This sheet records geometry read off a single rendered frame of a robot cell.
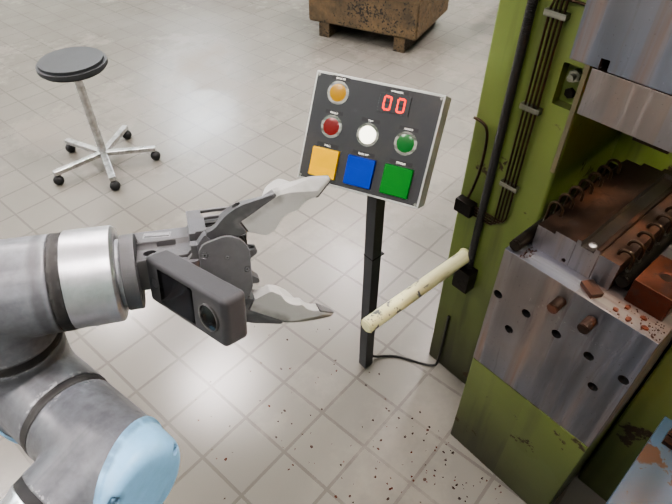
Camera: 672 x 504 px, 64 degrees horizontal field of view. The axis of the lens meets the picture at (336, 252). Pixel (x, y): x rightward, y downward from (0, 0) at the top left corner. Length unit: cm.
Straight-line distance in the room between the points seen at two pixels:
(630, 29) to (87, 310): 96
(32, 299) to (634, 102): 100
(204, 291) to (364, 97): 101
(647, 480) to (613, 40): 85
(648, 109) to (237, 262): 84
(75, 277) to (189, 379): 175
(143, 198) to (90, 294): 264
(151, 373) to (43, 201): 139
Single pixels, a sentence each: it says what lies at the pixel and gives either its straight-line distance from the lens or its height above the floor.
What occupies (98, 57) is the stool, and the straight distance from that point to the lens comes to 317.
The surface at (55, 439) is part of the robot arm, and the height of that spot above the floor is 137.
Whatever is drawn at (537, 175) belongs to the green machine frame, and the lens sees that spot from 148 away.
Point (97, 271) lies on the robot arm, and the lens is 50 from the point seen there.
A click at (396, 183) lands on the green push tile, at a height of 101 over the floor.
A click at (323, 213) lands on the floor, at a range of 284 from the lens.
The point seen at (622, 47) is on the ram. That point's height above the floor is 142.
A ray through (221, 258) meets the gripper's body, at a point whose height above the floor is 146.
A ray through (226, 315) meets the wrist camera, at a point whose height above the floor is 147.
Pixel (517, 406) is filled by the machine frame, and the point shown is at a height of 41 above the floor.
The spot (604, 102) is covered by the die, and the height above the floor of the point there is 131.
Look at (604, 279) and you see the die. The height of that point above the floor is 94.
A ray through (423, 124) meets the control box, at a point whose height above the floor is 114.
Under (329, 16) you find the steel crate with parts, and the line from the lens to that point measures 481.
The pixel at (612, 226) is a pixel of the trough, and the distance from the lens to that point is 141.
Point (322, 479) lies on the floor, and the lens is 197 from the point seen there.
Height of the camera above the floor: 180
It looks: 43 degrees down
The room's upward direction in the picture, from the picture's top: straight up
